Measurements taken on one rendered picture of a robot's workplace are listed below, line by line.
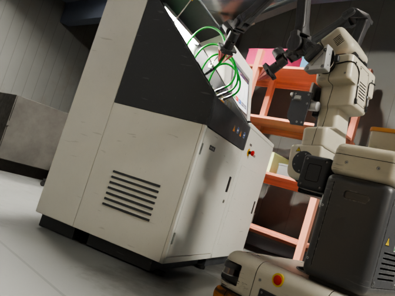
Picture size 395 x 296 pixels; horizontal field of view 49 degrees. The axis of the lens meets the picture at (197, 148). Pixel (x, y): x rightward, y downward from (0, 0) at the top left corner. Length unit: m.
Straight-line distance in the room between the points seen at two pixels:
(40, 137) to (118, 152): 2.81
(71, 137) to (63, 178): 0.24
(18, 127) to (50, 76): 4.15
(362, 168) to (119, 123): 1.32
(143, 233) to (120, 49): 1.05
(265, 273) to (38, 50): 7.71
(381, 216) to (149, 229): 1.12
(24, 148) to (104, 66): 2.65
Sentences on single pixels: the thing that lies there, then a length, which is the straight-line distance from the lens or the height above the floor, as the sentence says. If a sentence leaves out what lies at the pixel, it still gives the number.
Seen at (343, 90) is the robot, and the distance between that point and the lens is 2.02.
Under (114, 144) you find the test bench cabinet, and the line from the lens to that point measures 2.38.
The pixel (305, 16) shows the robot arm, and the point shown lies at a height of 1.36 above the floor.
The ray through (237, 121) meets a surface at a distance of 2.56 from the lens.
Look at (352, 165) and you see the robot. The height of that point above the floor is 0.73.
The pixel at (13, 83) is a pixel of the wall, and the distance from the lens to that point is 8.77.
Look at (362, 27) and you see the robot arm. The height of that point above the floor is 1.53.
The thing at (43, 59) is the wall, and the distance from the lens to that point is 8.99.
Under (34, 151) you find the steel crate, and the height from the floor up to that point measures 0.30.
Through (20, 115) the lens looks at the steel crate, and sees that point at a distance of 4.99.
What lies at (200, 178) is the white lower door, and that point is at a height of 0.53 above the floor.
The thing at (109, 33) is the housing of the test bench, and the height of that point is 1.18.
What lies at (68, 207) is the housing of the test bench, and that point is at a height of 0.16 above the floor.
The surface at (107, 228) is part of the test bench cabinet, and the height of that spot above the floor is 0.13.
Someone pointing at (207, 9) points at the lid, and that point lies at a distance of 2.86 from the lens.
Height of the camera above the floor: 0.49
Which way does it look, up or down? 5 degrees up
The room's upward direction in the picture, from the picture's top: 17 degrees clockwise
